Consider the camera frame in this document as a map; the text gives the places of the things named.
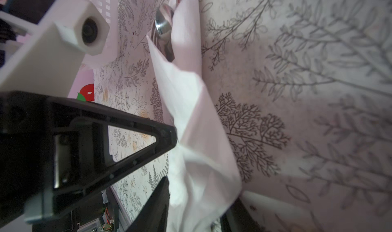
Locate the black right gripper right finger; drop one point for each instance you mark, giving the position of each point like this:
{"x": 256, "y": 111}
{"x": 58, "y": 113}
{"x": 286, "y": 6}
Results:
{"x": 238, "y": 219}

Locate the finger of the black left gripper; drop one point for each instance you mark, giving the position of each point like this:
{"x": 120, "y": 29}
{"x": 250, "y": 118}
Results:
{"x": 55, "y": 153}

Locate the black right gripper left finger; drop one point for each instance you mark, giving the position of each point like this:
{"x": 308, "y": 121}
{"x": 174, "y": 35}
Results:
{"x": 153, "y": 216}

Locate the white paper napkin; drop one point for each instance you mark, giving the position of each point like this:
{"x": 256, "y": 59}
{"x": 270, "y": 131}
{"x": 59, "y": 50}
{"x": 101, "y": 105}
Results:
{"x": 204, "y": 179}

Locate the silver metal spoon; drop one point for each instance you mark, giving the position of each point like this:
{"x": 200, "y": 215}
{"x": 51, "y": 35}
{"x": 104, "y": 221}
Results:
{"x": 162, "y": 29}

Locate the white plastic mesh basket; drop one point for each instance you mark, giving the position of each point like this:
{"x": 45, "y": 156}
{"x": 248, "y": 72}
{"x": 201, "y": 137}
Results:
{"x": 104, "y": 17}

